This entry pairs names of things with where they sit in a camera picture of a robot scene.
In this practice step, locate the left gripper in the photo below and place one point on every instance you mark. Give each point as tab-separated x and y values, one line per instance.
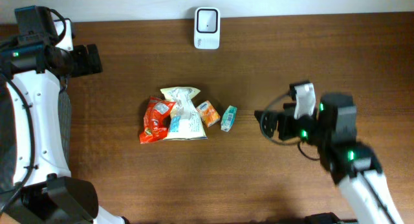
87	67

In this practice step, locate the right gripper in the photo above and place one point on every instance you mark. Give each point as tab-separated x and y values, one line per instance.
284	119

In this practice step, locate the green tissue pack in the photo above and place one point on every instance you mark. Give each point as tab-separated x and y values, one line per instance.
228	118

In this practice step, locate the orange tissue pack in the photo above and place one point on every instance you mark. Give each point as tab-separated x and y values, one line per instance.
208	113

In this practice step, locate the cream chips bag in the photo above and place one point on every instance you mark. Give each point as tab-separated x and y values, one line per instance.
186	123

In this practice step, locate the red snack packet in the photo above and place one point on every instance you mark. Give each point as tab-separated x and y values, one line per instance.
154	128

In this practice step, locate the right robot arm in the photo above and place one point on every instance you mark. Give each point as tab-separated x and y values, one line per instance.
353	165

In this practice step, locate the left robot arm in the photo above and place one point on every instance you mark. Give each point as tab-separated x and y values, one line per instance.
36	65

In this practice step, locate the white barcode scanner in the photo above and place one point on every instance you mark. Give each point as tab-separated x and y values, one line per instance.
207	28

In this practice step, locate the grey plastic mesh basket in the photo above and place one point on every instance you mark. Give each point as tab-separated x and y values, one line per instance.
8	135

